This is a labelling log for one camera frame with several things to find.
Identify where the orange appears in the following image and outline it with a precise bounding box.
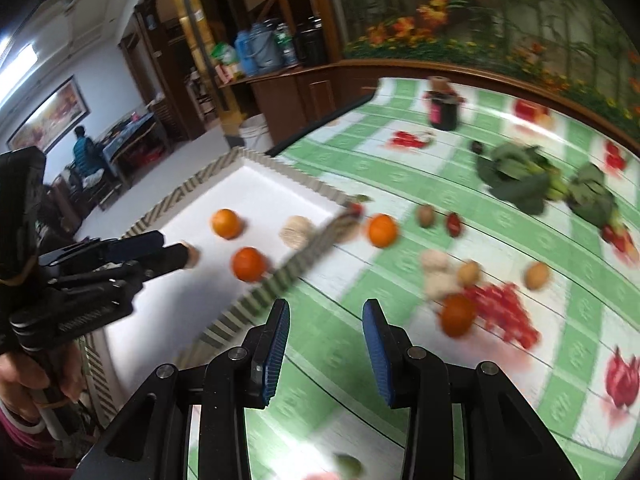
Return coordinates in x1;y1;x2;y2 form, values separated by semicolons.
439;294;478;338
366;213;400;249
231;246;268;283
210;208;246;240

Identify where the grey-blue thermos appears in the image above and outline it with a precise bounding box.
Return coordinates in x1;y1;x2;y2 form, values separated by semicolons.
249;22;285;73

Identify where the white plastic bucket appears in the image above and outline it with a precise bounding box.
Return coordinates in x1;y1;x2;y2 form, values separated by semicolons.
239;112;271;153

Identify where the low wooden cabinet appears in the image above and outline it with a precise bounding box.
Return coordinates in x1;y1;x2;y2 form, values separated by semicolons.
217;60;351;153

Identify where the dark jar with red label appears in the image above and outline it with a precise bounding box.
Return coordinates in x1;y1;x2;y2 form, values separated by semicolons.
424;76;466;132

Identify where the white tray with striped rim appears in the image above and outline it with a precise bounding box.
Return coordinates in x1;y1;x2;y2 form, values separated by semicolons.
80;146;370;428

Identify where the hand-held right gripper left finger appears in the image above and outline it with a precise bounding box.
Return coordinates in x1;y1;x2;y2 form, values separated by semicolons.
75;297;292;480

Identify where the table with blue cloth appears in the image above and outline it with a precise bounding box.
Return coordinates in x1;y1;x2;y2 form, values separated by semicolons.
100;110;173;171

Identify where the green and white bag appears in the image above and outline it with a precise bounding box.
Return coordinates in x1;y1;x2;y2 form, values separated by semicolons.
209;42;238;68

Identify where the tall wooden wardrobe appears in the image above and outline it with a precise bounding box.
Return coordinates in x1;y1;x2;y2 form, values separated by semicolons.
120;0;221;136

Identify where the clear bottle with green label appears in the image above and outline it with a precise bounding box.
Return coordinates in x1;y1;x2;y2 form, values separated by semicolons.
274;22;300;67

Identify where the person's left hand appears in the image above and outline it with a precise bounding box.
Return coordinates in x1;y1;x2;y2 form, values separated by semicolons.
0;337;85;423

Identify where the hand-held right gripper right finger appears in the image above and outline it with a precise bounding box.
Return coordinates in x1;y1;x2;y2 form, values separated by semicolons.
362;298;581;480

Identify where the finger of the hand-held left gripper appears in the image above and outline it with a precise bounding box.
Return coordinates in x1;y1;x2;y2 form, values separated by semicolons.
47;242;190;306
39;230;167;268

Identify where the blue thermos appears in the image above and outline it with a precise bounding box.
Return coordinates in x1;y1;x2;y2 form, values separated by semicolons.
235;30;258;78

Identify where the small green lime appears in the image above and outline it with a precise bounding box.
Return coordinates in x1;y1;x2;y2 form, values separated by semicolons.
334;452;363;478

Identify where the black pot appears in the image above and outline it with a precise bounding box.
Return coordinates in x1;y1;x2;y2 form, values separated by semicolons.
295;20;333;67

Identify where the framed wall painting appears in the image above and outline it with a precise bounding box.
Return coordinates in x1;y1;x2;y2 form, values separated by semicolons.
6;75;91;153

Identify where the ceiling light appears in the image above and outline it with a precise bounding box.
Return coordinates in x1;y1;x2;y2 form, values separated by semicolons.
0;35;38;96

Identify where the green checkered tablecloth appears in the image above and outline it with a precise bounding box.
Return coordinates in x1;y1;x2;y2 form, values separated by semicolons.
185;76;640;480

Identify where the green leafy vegetable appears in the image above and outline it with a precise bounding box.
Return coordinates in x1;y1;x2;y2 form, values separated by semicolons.
474;141;568;217
565;162;621;228

